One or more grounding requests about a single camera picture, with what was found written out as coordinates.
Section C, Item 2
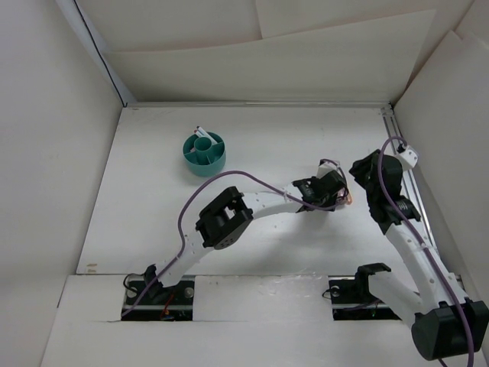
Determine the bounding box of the orange translucent eraser case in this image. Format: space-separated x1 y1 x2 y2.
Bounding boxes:
336 188 353 206

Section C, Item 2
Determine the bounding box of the blue capped white marker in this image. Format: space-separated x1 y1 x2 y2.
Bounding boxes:
194 126 218 145

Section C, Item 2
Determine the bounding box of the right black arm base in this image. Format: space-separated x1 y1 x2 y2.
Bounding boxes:
322 263 400 321

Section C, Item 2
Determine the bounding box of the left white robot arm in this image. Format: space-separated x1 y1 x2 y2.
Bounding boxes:
143 167 348 304

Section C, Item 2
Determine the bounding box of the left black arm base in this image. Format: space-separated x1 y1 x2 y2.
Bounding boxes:
121 271 195 322

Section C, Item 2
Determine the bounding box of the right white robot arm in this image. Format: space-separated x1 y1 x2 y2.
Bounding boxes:
349 149 488 365

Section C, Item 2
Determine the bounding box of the teal round organizer container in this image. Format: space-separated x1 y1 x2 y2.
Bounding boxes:
183 132 226 177

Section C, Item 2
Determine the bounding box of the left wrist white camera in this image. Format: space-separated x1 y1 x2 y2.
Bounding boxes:
316 158 340 178

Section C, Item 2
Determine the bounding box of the wrist white camera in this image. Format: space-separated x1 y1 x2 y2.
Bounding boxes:
316 158 340 178
395 143 419 171

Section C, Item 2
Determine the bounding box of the aluminium rail right side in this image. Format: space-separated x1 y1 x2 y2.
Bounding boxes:
381 105 439 254

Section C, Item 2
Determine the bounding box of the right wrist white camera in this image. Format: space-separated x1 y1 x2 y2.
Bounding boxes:
395 143 419 171

